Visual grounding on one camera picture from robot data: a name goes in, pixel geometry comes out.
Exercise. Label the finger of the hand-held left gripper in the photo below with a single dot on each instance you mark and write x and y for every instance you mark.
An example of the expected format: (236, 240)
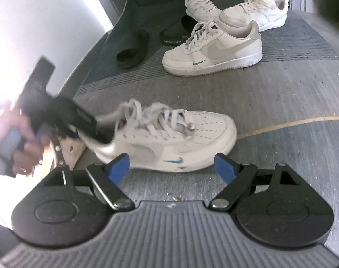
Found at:
(95, 139)

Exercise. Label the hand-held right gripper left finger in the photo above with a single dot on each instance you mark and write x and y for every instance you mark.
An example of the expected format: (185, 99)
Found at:
(117, 170)

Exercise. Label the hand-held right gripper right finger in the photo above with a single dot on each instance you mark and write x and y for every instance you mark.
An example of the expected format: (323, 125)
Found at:
(226, 169)

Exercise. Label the cream clog with charms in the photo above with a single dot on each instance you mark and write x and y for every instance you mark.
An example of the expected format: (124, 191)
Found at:
(71, 150)

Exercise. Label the cream sneaker grey side mark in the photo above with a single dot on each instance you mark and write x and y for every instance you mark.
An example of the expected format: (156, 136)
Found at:
(228, 50)
(202, 134)

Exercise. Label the plain black slide sandal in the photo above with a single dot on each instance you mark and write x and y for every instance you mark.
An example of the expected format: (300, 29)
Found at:
(130, 55)

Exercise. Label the black slide sandal white print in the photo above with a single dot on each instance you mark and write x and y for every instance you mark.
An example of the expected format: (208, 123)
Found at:
(172, 35)

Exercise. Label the white chunky lace-up sneaker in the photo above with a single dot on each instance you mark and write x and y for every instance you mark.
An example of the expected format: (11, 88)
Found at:
(269, 16)
(197, 8)

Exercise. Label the person's left hand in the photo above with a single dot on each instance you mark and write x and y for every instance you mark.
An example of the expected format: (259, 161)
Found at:
(27, 159)

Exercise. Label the grey door mat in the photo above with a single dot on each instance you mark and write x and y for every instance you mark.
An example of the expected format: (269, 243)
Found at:
(283, 95)

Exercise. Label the dark grey door frame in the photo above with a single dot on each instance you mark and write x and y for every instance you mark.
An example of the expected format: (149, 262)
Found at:
(113, 0)

